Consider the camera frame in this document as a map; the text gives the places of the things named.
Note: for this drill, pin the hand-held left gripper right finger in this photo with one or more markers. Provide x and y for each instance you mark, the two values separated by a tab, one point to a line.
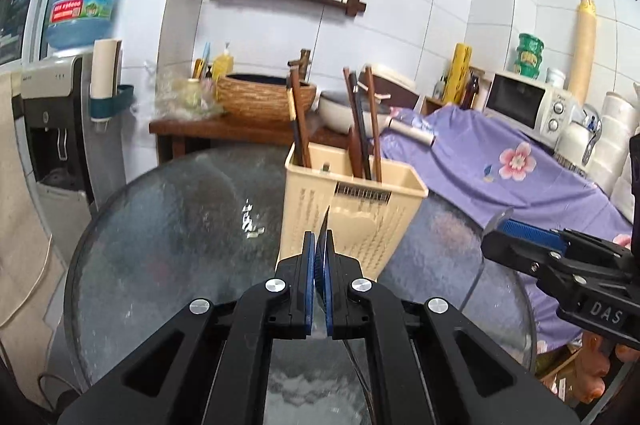
330	280

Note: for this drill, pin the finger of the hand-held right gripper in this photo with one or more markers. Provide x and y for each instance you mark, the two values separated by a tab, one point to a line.
532	234
510	255

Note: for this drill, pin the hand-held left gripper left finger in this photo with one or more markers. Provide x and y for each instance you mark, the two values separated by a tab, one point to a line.
310	275

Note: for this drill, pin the cream plastic utensil holder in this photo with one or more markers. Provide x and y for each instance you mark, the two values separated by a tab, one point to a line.
350	225

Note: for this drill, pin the brown wooden chopstick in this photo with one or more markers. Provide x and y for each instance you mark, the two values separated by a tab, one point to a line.
351	105
374	120
297	105
361	115
291	130

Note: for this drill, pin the person's right hand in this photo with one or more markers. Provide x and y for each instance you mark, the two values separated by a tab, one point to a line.
595	365

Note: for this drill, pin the purple floral cloth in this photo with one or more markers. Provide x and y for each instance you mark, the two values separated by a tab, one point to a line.
475	175

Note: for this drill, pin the white thermos jug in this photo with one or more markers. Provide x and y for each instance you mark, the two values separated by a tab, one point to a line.
572	140

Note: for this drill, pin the white microwave oven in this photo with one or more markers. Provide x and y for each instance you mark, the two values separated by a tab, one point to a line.
510	105

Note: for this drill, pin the stacks of white paper bowls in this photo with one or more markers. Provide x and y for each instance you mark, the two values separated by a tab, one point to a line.
615	130

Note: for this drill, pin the brown glass bottle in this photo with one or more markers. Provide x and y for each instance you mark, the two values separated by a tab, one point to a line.
470	92

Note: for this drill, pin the white jar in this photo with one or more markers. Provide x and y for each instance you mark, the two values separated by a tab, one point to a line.
555	77

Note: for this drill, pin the white pot with glass lid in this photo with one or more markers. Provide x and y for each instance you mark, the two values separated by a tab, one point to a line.
332	115

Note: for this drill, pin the wooden crate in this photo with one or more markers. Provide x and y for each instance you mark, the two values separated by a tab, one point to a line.
431	106

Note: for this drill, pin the wooden side table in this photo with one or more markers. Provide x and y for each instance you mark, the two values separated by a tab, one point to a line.
225	131

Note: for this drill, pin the small clear bottle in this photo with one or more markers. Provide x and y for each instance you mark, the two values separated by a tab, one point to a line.
439	89

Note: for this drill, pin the yellow wrap roll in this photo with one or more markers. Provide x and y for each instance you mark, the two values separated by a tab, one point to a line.
457	75

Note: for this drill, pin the woven wash basin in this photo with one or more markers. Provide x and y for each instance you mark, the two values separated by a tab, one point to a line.
255	97

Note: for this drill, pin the tall beige roll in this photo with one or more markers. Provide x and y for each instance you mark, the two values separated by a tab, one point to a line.
582	50

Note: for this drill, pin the bronze faucet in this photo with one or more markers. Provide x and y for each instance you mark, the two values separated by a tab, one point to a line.
302	62

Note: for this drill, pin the clear plastic bag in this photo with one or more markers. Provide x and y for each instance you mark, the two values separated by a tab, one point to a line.
172	97

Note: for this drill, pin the yellow soap dispenser bottle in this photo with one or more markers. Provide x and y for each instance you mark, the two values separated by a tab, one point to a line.
222	65

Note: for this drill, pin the blue toothbrush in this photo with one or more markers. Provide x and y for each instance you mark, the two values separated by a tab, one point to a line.
205	57

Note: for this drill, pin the teal cup holder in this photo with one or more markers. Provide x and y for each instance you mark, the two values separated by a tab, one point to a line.
122	100

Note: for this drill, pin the white paper cup sleeve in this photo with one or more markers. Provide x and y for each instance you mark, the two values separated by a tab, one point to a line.
105	65

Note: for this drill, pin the water dispenser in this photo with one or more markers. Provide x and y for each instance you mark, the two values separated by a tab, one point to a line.
45	80

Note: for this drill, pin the white framed window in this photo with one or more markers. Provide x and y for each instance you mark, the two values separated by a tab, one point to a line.
36	35

